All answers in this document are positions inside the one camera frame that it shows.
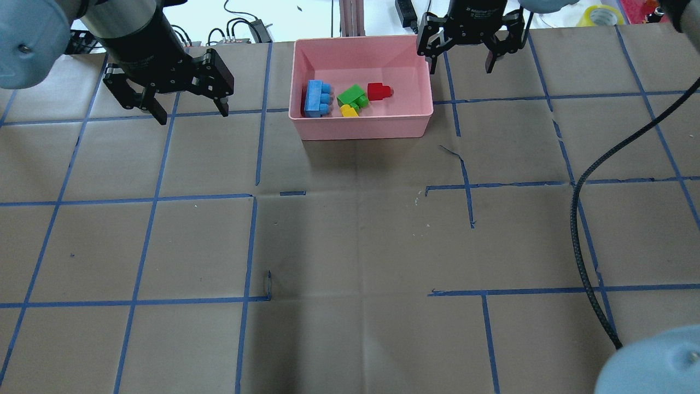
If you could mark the yellow toy block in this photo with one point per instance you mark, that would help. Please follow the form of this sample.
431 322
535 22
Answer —
349 111

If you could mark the aluminium frame post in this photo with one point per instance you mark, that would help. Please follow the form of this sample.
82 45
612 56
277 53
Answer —
352 18

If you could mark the black power adapter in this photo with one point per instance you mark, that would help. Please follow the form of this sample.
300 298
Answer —
406 13

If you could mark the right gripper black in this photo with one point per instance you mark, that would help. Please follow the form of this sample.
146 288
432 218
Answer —
474 22

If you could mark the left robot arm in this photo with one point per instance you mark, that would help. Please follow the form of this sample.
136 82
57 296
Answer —
35 33

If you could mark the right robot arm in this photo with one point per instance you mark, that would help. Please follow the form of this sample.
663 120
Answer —
665 363

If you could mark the blue toy block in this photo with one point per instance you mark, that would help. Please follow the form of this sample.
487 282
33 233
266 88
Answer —
317 102

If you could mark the yellow tape roll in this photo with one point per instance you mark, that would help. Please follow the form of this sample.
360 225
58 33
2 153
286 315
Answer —
600 15

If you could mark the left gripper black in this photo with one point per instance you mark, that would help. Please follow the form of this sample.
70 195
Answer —
143 52

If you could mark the pink plastic box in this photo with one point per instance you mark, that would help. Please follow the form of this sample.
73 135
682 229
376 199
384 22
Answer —
342 62

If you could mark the green toy block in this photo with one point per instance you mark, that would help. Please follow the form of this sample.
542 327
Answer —
354 95

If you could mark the red toy block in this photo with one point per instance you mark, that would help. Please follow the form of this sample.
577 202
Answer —
378 91

